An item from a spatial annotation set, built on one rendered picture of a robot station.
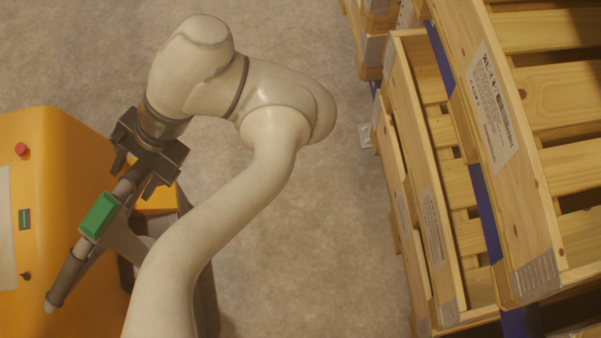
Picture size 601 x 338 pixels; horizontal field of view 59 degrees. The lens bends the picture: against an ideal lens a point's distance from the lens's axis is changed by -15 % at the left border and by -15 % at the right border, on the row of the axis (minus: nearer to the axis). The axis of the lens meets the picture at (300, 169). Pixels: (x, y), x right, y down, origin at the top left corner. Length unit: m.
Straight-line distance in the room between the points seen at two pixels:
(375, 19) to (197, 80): 1.22
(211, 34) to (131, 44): 2.09
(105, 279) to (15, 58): 1.63
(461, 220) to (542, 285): 0.77
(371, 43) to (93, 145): 0.99
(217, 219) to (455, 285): 0.85
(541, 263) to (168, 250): 0.60
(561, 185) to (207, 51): 0.72
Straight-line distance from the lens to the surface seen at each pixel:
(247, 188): 0.76
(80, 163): 1.86
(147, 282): 0.64
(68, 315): 1.65
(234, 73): 0.87
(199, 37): 0.83
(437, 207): 1.50
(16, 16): 3.32
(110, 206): 1.03
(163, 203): 2.17
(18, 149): 1.75
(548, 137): 1.38
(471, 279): 1.68
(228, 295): 2.40
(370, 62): 2.23
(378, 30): 2.06
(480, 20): 1.08
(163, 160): 1.01
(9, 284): 1.68
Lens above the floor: 2.36
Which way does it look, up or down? 70 degrees down
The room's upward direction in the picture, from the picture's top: 1 degrees counter-clockwise
